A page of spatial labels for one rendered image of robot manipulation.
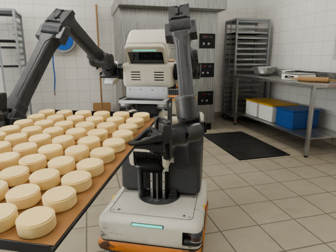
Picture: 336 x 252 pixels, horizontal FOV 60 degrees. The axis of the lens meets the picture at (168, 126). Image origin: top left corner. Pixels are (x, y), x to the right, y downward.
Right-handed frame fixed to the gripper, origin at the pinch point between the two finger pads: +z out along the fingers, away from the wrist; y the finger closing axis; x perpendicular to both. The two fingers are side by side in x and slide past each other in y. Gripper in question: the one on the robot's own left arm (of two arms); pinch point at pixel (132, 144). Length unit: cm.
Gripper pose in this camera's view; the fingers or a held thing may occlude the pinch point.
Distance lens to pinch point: 70.0
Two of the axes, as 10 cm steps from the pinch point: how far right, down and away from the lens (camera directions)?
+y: 0.1, 9.6, 2.9
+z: -8.3, 1.7, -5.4
